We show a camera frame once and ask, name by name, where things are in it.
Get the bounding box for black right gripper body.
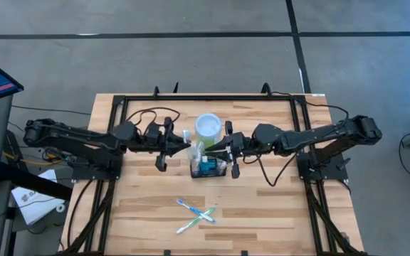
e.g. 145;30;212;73
230;140;256;158

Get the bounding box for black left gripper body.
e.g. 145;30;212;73
137;134;167;152

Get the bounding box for blue mouthwash bottle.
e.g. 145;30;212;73
199;155;219;175

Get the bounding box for green disinfecting wipes canister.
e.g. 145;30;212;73
194;112;224;149

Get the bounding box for black stand bar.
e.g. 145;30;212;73
0;161;73;200

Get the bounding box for white paper sheet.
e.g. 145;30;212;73
11;169;66;225

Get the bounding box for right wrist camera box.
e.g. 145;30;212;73
230;132;246;146

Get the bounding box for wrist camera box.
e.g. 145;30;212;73
143;122;162;139
230;132;246;146

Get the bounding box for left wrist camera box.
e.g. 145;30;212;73
143;122;162;139

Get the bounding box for black wire basket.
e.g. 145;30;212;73
189;156;228;179

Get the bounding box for black left wrist camera cable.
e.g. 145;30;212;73
125;106;182;138

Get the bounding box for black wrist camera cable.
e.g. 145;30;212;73
242;151;300;188
125;106;182;138

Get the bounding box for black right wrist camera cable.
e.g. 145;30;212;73
242;151;300;188

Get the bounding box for black table frame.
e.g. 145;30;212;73
61;82;368;256

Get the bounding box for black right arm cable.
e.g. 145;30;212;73
267;90;351;124

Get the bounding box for yellow cable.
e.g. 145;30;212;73
1;151;65;167

